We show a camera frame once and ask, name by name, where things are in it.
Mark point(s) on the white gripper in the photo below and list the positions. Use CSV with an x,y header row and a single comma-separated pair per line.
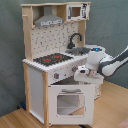
x,y
83,74

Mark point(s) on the white oven door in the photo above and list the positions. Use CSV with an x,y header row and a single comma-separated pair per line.
x,y
71,104

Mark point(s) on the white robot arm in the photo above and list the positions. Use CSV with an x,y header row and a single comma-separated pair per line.
x,y
100,65

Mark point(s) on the wooden toy kitchen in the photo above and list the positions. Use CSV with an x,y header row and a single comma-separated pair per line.
x,y
46,40

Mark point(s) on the right red stove knob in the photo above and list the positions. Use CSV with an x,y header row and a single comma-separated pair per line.
x,y
74,69

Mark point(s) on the red stove knob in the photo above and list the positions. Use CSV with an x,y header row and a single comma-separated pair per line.
x,y
56,75
74,69

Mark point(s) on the white fridge door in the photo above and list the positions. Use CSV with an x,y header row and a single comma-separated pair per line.
x,y
97,91

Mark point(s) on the grey toy sink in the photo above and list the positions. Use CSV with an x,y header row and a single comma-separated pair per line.
x,y
78,51

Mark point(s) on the left red stove knob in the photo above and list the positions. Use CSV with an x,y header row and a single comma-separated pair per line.
x,y
56,75

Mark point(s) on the black toy stovetop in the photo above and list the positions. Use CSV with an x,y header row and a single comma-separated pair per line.
x,y
52,59

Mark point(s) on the toy microwave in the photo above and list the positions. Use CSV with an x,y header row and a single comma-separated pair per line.
x,y
77,11

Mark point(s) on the grey range hood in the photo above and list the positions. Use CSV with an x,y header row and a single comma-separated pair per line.
x,y
48,18

